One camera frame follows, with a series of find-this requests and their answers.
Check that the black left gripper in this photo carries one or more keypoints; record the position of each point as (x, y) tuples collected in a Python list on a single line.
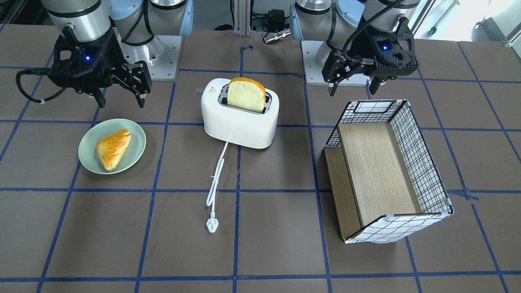
[(360, 48)]

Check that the white toaster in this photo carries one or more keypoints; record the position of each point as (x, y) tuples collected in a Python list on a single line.
[(236, 125)]

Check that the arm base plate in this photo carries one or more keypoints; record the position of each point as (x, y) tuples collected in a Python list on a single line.
[(314, 55), (161, 54)]

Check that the wire shelf rack wooden boards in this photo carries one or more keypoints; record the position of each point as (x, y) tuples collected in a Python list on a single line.
[(384, 180)]

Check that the silver flashlight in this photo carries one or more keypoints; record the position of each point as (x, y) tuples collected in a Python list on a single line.
[(273, 37)]

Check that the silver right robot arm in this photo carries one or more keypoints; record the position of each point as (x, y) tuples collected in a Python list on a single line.
[(135, 22)]

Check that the aluminium frame post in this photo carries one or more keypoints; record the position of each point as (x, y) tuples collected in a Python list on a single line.
[(242, 17)]

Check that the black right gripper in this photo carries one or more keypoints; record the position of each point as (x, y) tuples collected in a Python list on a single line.
[(117, 57)]

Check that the toast bread slice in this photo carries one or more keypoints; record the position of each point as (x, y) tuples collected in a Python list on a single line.
[(246, 94)]

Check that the green plate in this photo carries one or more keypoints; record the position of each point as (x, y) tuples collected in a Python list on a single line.
[(87, 148)]

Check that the triangular yellow bread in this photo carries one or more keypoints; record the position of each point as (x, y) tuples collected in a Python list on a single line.
[(111, 149)]

